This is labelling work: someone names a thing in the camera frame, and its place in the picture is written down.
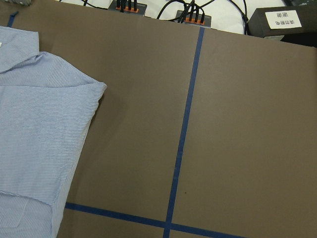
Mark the black usb hub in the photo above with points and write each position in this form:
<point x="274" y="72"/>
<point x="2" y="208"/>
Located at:
<point x="200" y="20"/>
<point x="128" y="6"/>

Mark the light blue striped shirt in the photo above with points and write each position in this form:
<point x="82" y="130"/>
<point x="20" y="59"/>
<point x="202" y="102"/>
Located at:
<point x="46" y="107"/>

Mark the black box with label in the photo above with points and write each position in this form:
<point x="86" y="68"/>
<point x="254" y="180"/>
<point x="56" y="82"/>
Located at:
<point x="291" y="24"/>

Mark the black usb hub left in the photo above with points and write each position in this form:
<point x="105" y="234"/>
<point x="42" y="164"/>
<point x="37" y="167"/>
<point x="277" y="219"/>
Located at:
<point x="128" y="6"/>

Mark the black usb hub right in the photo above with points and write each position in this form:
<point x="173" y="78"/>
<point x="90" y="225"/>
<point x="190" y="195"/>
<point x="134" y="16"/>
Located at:
<point x="200" y="20"/>

